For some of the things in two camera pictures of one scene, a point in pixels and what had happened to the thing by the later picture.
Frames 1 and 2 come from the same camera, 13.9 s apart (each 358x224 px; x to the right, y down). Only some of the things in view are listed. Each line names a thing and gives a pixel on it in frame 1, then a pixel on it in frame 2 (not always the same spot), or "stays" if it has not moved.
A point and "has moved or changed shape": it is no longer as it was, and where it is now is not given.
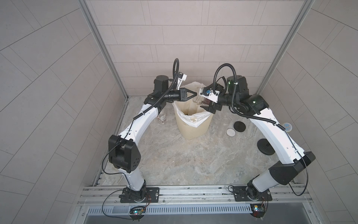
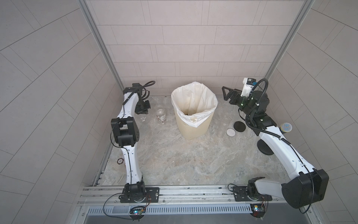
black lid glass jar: (198, 99) has moved or changed shape
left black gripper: (180, 96) to (144, 110)
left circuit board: (137, 210) stays
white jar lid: (230, 132) stays
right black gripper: (215, 105) to (235, 92)
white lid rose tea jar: (161, 118) stays
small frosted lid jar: (225, 121) stays
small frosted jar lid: (227, 143) stays
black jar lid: (239, 126) stays
